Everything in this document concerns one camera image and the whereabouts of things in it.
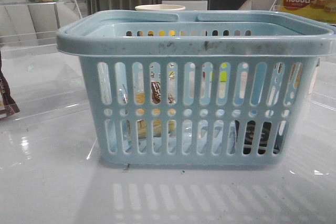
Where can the maroon almond cracker packet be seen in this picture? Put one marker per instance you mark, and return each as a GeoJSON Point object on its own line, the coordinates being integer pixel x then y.
{"type": "Point", "coordinates": [8, 104]}

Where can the bread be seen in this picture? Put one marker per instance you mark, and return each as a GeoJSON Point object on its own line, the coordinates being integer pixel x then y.
{"type": "Point", "coordinates": [142, 112]}

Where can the light blue plastic basket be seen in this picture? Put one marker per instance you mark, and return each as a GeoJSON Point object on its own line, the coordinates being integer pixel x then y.
{"type": "Point", "coordinates": [239, 79]}

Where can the grey armchair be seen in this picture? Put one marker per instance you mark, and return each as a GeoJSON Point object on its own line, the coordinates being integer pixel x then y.
{"type": "Point", "coordinates": [260, 5]}

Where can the clear acrylic tiered shelf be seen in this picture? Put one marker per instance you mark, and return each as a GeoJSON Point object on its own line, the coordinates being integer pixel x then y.
{"type": "Point", "coordinates": [41, 79]}

